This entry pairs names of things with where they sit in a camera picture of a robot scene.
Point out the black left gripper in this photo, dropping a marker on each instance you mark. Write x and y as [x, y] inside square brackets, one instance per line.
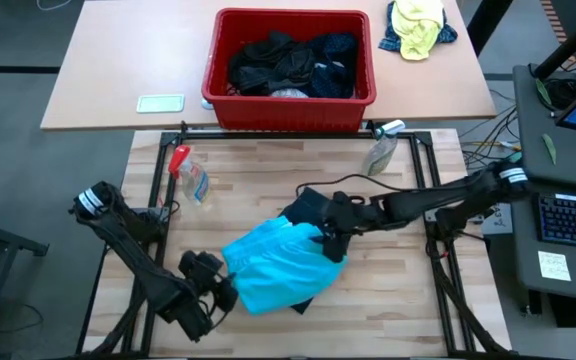
[203, 272]

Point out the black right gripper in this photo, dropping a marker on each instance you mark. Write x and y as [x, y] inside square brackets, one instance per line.
[348, 215]

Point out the dark blue denim jeans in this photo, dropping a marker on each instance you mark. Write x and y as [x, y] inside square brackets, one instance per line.
[303, 207]

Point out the turquoise shorts white mesh lining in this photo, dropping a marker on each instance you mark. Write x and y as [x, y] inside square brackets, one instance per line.
[278, 270]

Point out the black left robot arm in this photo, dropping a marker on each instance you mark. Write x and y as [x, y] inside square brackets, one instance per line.
[133, 255]

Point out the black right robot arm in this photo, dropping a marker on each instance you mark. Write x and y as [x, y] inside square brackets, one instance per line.
[443, 195]

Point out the large red plastic laundry bin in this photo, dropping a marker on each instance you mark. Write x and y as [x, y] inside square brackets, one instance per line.
[288, 112]

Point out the black garment in bin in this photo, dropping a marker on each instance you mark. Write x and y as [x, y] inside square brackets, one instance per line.
[273, 65]

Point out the clear spray bottle green nozzle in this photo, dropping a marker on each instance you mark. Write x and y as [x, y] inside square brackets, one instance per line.
[380, 155]

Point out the Windex spray bottle red trigger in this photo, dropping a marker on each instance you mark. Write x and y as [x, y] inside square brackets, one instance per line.
[195, 182]

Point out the white paper label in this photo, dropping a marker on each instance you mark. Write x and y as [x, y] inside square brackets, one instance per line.
[500, 222]

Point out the grey desk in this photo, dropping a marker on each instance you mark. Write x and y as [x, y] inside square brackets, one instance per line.
[533, 130]
[523, 260]

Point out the white sticky note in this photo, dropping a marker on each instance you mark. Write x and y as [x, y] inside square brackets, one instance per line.
[554, 266]

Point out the yellow cloth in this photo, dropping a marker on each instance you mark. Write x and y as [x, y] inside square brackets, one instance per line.
[418, 30]

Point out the green leaf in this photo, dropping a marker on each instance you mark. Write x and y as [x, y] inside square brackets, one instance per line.
[549, 149]
[543, 91]

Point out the black keyboard blue backlight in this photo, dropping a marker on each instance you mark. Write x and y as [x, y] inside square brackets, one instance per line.
[573, 220]

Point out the beige side table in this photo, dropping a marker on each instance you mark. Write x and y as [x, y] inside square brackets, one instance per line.
[118, 65]

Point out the black diagonal pole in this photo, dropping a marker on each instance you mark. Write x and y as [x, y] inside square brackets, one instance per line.
[488, 25]
[568, 45]

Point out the black aluminium table frame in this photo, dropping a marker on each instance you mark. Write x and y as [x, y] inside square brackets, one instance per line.
[268, 135]

